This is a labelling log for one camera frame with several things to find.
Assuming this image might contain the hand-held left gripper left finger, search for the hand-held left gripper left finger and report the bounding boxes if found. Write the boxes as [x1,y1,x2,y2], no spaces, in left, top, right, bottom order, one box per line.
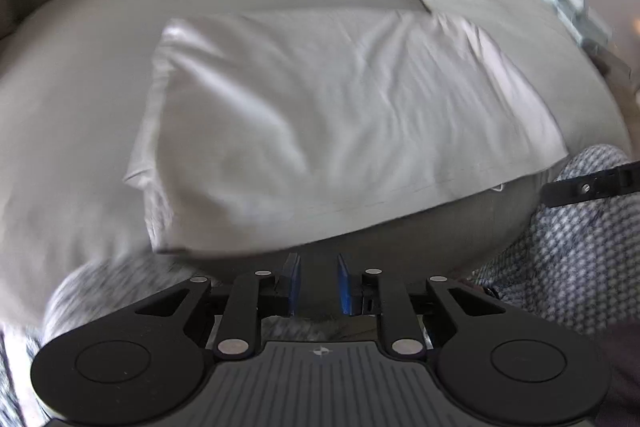
[134,253,303,361]

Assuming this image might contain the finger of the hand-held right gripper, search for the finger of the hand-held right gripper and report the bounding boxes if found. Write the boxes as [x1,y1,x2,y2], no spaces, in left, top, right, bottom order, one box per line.
[542,161,640,208]

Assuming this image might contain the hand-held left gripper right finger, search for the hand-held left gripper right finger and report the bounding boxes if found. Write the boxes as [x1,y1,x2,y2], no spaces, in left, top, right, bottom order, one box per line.
[336,253,507,361]

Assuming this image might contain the white garment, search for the white garment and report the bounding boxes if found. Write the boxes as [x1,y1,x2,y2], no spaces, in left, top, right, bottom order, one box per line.
[123,10,570,256]

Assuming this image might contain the person's grey patterned pants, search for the person's grey patterned pants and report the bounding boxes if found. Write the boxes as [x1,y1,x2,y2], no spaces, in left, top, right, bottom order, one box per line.
[0,144,640,427]

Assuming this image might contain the grey sofa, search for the grey sofa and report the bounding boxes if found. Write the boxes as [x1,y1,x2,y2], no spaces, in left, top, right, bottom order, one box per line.
[0,0,632,323]

